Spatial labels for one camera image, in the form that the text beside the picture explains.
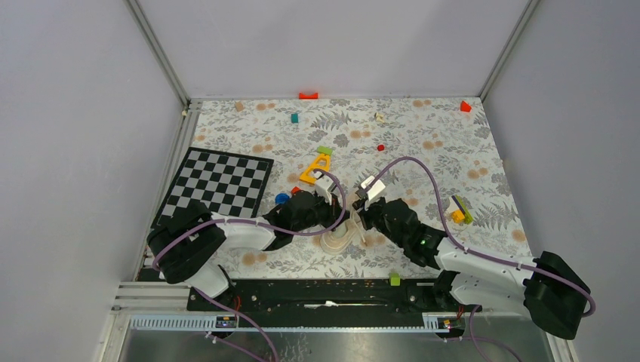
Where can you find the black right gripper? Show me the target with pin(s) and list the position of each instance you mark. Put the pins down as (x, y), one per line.
(364, 207)

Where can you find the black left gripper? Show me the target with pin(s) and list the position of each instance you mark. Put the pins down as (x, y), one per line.
(333, 209)

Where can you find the beige sneaker with laces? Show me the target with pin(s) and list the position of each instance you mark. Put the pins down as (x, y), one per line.
(349, 232)

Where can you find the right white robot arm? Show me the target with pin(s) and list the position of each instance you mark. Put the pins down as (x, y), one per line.
(544, 288)

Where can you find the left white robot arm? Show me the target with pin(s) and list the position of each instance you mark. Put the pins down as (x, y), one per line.
(183, 246)

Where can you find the blue toy piece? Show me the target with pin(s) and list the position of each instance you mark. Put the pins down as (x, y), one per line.
(281, 198)

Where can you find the lime green cube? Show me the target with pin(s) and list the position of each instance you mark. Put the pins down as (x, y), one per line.
(394, 279)

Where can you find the black white checkerboard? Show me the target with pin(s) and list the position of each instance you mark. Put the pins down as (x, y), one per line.
(226, 183)

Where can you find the floral patterned table mat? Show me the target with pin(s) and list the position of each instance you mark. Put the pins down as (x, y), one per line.
(432, 149)

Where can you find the orange arch block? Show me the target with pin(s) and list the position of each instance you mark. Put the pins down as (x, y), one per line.
(308, 95)

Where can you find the red wedge block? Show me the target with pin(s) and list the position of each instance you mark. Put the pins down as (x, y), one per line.
(465, 107)

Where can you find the yellow triangular toy frame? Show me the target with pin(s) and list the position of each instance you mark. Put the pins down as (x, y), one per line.
(321, 163)

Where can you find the green block on frame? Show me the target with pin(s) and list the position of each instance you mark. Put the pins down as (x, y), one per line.
(325, 150)

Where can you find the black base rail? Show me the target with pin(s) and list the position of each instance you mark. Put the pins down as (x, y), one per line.
(337, 297)

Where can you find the white slotted cable duct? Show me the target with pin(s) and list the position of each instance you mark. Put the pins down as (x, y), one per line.
(409, 323)

